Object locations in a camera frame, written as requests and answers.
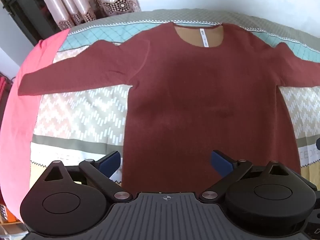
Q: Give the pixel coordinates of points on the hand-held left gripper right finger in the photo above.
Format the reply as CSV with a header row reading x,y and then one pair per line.
x,y
221,163

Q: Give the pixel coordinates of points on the orange box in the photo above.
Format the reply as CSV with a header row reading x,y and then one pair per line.
x,y
8,220

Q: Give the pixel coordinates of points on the dark red long-sleeve sweater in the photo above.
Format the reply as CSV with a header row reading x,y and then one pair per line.
x,y
200,100

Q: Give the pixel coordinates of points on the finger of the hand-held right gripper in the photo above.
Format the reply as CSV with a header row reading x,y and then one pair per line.
x,y
318,143

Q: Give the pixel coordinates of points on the pink lace-trimmed curtain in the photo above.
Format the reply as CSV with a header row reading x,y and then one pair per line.
x,y
82,2

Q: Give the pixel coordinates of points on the pink bed sheet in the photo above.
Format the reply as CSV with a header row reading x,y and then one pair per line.
x,y
23,120

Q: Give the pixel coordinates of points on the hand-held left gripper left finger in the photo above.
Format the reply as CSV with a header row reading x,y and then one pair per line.
x,y
110,163

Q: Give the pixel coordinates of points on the red cloth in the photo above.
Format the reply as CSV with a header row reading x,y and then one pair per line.
x,y
3,87

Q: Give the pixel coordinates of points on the patterned quilted bed cover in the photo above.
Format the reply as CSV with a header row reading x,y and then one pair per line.
x,y
82,115

